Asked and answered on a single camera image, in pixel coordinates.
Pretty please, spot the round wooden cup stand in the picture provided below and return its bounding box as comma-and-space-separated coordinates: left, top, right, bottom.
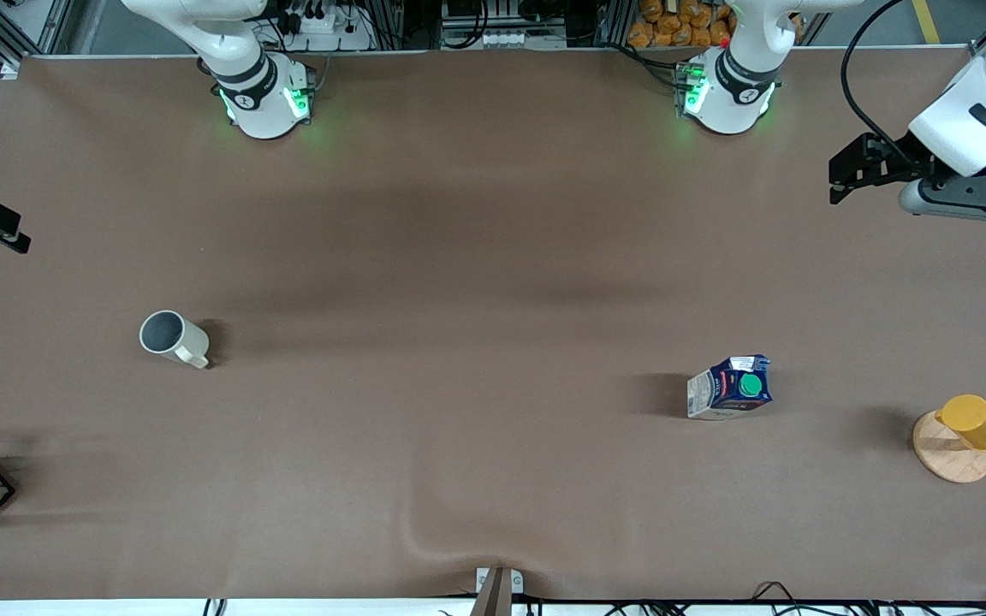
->
912, 409, 986, 484

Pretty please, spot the white ribbed mug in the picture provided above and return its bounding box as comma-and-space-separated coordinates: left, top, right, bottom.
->
140, 310, 211, 370

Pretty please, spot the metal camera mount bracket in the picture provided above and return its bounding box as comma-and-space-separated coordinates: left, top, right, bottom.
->
469, 566, 525, 616

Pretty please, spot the bag of orange buns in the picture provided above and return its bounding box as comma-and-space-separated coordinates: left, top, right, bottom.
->
627, 0, 734, 49

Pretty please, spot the blue milk carton green cap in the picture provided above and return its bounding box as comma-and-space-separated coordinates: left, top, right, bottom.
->
686, 354, 773, 420

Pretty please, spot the white power strip with plugs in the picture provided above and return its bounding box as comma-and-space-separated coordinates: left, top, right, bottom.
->
275, 0, 374, 50

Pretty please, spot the brown table cover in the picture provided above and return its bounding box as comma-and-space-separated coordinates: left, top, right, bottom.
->
0, 47, 986, 602

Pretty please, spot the yellow plastic cup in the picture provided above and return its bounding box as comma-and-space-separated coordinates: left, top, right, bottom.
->
936, 394, 986, 452

